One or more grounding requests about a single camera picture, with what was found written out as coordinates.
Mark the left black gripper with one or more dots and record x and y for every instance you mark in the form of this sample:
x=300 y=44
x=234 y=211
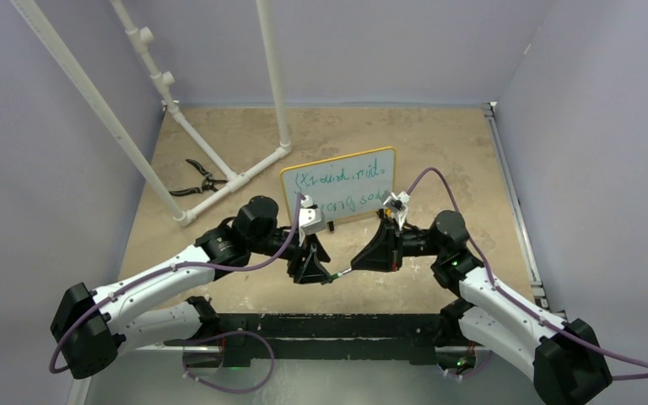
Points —
x=312 y=270

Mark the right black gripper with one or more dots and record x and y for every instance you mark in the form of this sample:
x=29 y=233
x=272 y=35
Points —
x=386 y=251

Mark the green whiteboard marker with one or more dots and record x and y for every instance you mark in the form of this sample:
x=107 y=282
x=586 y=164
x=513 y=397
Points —
x=346 y=271

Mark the yellow framed whiteboard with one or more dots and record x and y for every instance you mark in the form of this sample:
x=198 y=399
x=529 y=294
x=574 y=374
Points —
x=344 y=187

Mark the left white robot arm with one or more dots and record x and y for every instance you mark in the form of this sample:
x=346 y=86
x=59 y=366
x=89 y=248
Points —
x=92 y=327

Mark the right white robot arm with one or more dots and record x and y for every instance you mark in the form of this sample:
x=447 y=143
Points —
x=558 y=356

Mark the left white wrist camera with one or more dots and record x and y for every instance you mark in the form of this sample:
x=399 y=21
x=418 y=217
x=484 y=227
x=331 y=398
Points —
x=311 y=219

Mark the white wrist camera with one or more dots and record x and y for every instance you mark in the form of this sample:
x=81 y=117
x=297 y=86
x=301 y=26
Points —
x=311 y=219
x=397 y=204

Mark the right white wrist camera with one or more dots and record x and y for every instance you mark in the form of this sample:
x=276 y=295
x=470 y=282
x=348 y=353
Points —
x=397 y=204

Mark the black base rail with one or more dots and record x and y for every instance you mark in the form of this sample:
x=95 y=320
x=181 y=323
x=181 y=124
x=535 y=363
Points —
x=415 y=338

